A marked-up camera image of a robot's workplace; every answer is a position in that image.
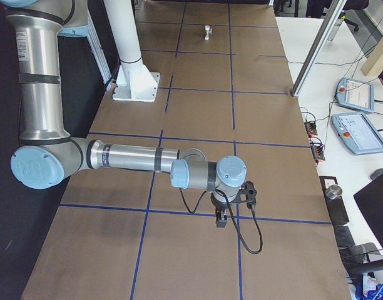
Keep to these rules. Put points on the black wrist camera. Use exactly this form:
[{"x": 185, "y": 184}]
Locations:
[{"x": 247, "y": 195}]

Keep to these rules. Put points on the orange black connector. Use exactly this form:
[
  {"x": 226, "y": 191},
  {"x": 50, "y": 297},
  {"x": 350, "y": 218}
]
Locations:
[
  {"x": 317, "y": 149},
  {"x": 311, "y": 128}
]

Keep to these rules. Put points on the silver metal cylinder weight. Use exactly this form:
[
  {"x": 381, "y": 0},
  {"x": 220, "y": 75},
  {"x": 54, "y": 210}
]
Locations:
[{"x": 333, "y": 192}]

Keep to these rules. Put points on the orange black connector far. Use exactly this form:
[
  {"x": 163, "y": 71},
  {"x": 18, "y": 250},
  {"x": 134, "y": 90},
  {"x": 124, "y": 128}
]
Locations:
[{"x": 311, "y": 128}]

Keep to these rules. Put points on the near teach pendant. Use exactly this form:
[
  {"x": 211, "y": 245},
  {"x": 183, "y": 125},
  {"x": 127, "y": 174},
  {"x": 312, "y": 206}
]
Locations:
[{"x": 357, "y": 133}]

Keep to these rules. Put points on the far teach pendant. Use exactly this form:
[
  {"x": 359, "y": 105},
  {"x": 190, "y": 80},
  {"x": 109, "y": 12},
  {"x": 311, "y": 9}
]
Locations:
[{"x": 354, "y": 94}]

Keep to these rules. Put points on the black box under weight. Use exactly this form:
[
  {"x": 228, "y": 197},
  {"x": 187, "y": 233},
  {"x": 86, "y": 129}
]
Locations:
[{"x": 336, "y": 208}]

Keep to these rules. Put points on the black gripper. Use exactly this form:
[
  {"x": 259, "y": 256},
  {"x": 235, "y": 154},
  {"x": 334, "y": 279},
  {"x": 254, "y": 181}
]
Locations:
[{"x": 220, "y": 206}]

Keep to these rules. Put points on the white brass PPR valve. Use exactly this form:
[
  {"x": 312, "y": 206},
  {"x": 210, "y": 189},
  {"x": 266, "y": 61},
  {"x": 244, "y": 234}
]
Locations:
[{"x": 208, "y": 32}]

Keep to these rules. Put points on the aluminium frame post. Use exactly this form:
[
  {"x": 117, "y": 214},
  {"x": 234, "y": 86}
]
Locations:
[{"x": 317, "y": 45}]

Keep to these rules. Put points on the orange black connector near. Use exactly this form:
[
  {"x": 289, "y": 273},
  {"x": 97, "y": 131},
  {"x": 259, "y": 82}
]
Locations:
[{"x": 317, "y": 149}]

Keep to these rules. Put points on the white pillar with base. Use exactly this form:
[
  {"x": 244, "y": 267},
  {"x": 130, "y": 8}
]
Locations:
[{"x": 134, "y": 82}]

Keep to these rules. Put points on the teach pendant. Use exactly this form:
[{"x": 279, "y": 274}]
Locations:
[
  {"x": 354, "y": 94},
  {"x": 357, "y": 133}
]

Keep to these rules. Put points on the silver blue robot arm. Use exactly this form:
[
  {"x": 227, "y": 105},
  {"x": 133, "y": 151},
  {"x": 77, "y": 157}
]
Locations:
[{"x": 47, "y": 153}]

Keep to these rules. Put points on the black computer mouse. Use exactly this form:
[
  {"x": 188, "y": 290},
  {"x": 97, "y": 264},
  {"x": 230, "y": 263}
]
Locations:
[{"x": 376, "y": 174}]

